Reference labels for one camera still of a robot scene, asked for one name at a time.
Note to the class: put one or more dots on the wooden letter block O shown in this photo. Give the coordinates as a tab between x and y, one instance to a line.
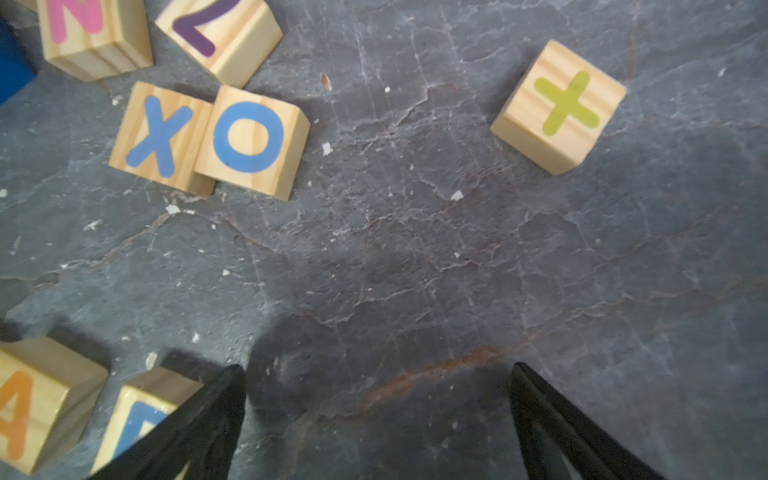
253	141

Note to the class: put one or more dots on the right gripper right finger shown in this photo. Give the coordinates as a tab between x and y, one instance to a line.
554	435

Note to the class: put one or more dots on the wooden letter block X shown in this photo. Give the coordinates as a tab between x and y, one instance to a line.
160	137

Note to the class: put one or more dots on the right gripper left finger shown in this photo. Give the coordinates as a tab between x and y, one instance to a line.
197	441

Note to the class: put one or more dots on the wooden block far right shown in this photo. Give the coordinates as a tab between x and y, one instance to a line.
558	111

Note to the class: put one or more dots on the wooden letter block A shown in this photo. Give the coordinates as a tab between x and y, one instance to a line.
48	394

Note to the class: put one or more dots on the blue letter block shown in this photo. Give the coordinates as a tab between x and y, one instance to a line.
16	70

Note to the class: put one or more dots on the wooden letter block R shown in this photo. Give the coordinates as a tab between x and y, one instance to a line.
142	404

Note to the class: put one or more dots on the wooden block black letter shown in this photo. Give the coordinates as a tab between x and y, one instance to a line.
230	39

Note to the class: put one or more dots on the wooden letter block N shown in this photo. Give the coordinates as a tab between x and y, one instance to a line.
95	39

